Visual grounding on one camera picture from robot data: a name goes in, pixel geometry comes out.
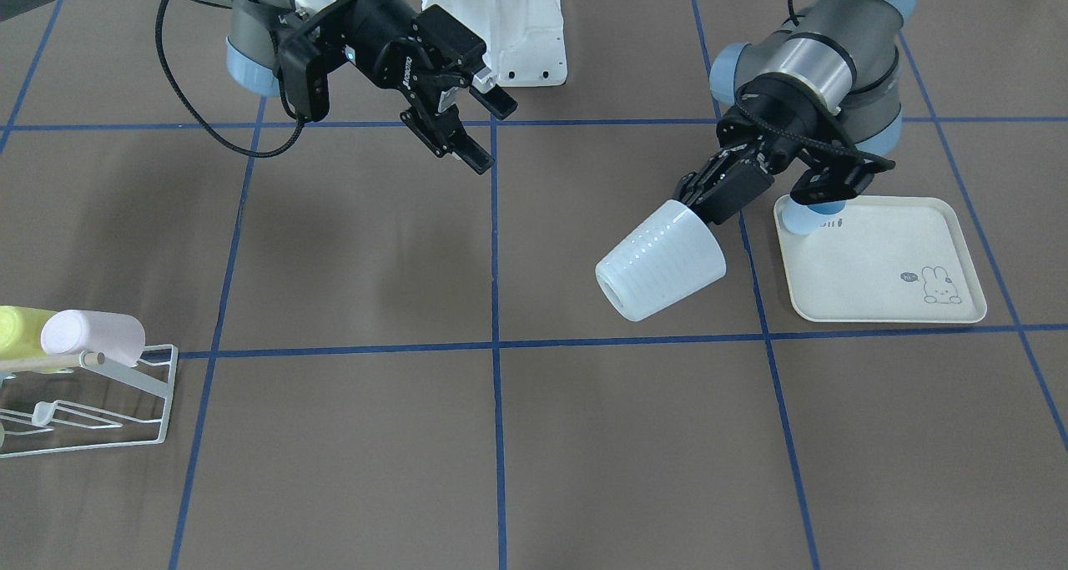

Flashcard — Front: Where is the blue cup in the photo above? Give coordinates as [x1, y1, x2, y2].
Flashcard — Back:
[778, 196, 846, 235]

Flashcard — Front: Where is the white wire cup rack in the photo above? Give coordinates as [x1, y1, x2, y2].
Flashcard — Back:
[3, 343, 179, 459]

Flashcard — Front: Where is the pink cup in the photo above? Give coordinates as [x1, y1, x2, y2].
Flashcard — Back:
[40, 308, 148, 367]

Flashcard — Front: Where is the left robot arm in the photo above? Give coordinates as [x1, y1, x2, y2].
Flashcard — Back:
[673, 0, 918, 224]

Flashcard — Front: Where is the beige plastic tray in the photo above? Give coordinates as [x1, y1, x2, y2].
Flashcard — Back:
[773, 196, 988, 324]

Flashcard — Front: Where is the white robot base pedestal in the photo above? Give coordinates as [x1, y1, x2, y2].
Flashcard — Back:
[422, 0, 568, 93]

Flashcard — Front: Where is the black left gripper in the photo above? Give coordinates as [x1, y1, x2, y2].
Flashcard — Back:
[672, 76, 844, 220]

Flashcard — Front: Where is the yellow cup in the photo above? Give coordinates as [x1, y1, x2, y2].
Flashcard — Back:
[1, 306, 57, 361]

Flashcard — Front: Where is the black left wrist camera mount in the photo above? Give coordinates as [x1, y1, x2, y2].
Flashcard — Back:
[789, 159, 895, 213]

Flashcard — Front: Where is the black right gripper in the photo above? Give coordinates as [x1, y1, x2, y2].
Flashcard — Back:
[342, 0, 518, 175]

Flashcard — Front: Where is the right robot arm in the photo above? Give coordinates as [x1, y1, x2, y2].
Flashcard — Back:
[3, 0, 517, 174]

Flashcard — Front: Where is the grey cup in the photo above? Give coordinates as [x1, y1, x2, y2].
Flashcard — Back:
[595, 199, 726, 322]

